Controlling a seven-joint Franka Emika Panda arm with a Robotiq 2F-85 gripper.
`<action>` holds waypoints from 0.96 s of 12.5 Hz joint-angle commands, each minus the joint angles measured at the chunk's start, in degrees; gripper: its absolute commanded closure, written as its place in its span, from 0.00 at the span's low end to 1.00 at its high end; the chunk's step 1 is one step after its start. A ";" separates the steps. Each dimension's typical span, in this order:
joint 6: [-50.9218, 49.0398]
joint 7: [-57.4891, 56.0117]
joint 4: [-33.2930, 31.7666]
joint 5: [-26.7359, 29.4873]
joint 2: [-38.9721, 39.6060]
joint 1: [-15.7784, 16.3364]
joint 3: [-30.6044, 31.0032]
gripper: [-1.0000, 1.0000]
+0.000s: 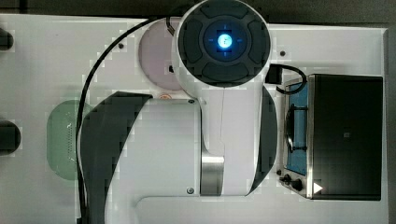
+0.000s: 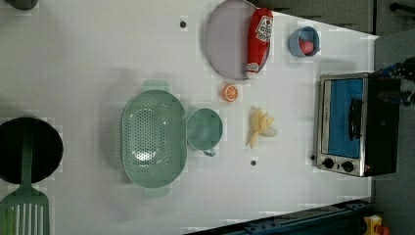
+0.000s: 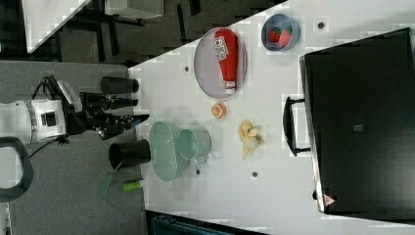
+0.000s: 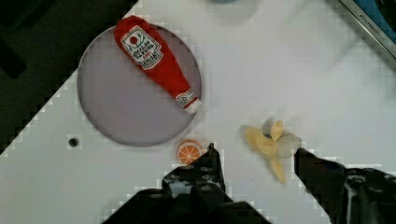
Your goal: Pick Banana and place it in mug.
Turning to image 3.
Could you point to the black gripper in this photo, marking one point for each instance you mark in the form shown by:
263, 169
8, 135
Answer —
93, 115

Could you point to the peeled toy banana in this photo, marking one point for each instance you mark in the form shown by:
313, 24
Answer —
249, 137

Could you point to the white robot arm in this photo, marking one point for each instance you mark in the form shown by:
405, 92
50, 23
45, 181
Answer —
37, 121

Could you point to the green mug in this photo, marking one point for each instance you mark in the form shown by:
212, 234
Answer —
194, 143

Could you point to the black cup upper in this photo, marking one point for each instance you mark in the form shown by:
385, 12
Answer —
118, 85

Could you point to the green perforated colander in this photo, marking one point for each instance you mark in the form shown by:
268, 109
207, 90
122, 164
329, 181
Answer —
166, 160

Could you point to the green spatula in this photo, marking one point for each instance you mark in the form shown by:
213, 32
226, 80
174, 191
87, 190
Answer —
126, 186

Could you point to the grey round plate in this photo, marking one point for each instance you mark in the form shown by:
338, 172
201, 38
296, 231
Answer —
207, 70

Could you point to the orange slice toy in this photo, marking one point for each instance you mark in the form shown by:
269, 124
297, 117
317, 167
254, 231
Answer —
218, 110

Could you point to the red ketchup bottle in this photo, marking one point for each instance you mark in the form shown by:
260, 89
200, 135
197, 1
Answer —
226, 50

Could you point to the red strawberry toy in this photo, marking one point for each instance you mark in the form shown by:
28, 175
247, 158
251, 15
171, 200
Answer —
274, 34

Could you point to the blue bowl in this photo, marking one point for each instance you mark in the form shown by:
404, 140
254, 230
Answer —
284, 22

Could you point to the pink round toy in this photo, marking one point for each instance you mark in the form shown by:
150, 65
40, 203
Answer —
285, 38

